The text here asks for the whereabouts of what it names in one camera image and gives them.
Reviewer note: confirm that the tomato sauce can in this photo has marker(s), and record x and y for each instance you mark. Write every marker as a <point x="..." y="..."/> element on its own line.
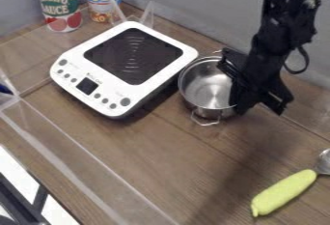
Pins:
<point x="61" y="14"/>

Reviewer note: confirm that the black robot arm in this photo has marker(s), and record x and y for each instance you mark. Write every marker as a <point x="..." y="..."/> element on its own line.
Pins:
<point x="286" y="30"/>

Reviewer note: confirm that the clear acrylic barrier panel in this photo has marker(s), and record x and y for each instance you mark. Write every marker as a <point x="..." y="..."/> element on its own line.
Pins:
<point x="104" y="167"/>

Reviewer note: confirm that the yellow handled metal spoon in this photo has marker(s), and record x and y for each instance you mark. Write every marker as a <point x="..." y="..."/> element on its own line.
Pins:
<point x="288" y="188"/>

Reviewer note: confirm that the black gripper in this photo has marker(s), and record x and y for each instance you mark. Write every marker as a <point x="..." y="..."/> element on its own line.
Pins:
<point x="255" y="75"/>

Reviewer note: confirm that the silver metal pot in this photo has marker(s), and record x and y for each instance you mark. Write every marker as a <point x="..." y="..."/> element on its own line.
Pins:
<point x="204" y="87"/>

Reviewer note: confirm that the black metal frame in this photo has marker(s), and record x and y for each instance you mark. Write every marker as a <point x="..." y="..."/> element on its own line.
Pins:
<point x="16" y="210"/>

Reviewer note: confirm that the white and black stove top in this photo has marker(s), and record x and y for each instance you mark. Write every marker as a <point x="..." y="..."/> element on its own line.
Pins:
<point x="117" y="69"/>

